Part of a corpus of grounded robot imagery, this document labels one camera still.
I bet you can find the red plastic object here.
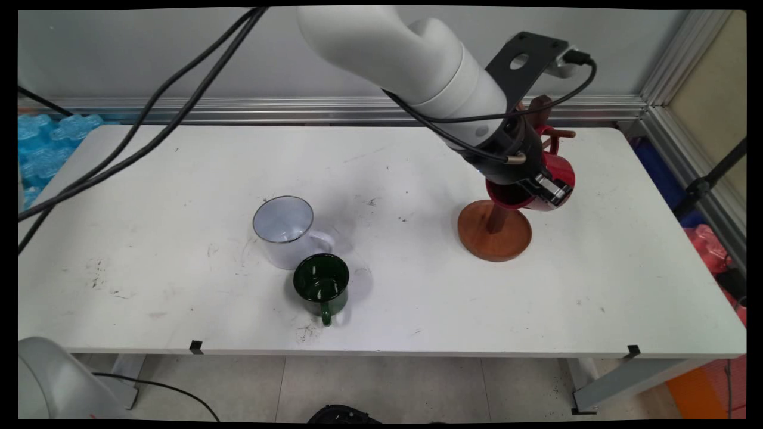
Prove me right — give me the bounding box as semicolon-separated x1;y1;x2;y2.
683;225;747;327

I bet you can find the orange box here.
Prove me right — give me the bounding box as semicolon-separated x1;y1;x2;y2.
666;356;747;421

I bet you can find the angled aluminium frame profile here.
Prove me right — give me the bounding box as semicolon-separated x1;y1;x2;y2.
641;9;747;275

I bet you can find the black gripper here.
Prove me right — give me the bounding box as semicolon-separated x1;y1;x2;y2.
462;112;573;209

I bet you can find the white enamel mug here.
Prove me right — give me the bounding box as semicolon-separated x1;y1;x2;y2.
252;195;336;270

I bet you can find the thin black background cable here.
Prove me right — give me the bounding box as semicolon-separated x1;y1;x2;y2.
18;86;73;117

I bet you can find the white rounded plastic housing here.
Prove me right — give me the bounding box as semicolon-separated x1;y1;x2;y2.
18;337;135;421

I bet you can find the grey table leg with foot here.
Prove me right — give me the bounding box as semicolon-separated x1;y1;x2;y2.
560;357;716;416

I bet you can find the black cable with metal connector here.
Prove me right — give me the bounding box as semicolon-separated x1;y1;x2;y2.
18;7;529;254

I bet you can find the blue bubble wrap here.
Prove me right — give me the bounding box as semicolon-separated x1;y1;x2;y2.
18;113;105;210

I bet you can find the black object on floor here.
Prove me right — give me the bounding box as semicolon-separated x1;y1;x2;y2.
307;404;382;424

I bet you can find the wooden mug tree stand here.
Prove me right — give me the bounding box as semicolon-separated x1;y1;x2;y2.
458;94;578;263

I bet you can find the black object beside table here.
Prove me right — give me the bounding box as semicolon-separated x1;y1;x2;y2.
714;268;747;306

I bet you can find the horizontal aluminium frame rail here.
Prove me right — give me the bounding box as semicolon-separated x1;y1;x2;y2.
18;95;647;126

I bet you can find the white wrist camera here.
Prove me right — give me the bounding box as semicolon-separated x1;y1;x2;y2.
545;46;582;79

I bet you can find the red ceramic mug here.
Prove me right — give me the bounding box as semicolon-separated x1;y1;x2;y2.
486;125;577;213

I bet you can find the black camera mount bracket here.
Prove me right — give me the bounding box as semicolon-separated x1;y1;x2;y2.
486;31;570;117

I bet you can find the black camera cable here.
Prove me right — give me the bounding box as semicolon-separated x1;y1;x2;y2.
18;7;597;224

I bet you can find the blue plastic bin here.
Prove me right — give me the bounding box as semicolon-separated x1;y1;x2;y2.
633;138;704;230

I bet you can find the dark green enamel mug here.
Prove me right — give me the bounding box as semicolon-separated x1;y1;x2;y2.
293;253;351;327

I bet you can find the black tripod stand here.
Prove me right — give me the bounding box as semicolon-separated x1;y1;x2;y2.
672;137;747;222

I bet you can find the black cable on floor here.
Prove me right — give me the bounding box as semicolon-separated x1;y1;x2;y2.
92;372;220;422

